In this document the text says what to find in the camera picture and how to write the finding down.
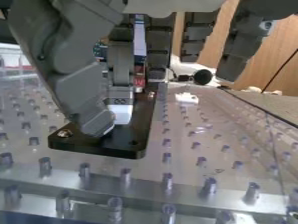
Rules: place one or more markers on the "clear box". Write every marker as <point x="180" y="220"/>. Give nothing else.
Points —
<point x="252" y="111"/>

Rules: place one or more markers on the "dark grey five-finger robot hand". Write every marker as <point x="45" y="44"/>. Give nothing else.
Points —
<point x="66" y="66"/>

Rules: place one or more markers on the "black plate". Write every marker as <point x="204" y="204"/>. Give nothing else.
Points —
<point x="127" y="135"/>

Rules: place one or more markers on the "larger metal nut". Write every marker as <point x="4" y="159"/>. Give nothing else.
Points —
<point x="63" y="134"/>

